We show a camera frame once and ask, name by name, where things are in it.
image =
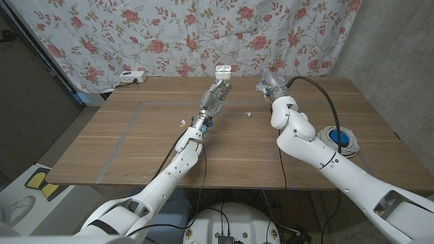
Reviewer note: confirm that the blue round pedal button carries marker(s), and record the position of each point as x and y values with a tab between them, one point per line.
344	138

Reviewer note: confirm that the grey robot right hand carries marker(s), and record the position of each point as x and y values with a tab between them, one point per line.
274	84

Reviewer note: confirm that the white shoe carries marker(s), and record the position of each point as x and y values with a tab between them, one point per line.
18	210

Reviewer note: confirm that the white storage box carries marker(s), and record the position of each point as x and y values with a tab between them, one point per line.
91	99

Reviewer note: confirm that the white floor board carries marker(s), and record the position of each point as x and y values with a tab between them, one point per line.
68	210

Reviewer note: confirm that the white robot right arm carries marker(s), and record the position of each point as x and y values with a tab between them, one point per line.
339	169

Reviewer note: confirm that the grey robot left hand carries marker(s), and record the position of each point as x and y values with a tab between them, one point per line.
213	100

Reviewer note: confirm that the white AirPods case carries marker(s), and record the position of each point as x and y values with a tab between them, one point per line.
222	72

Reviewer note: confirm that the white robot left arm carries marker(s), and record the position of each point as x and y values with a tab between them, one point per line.
162	189

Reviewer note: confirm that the floral rose backdrop cloth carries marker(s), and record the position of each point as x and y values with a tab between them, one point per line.
152	37

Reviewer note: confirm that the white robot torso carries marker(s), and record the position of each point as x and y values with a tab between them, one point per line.
234	223

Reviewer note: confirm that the white power strip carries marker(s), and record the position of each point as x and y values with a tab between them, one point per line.
133	76

